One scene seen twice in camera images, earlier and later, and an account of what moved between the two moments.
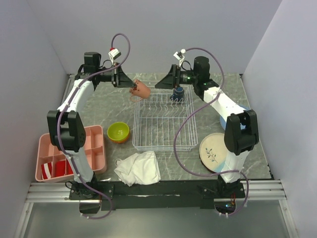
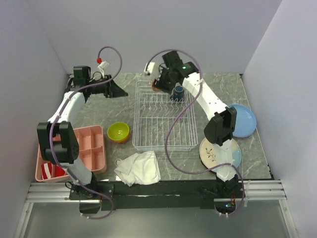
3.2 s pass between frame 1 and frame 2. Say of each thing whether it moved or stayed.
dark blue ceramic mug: stayed
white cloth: stayed
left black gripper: moved
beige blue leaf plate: stayed
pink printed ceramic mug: moved
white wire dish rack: stayed
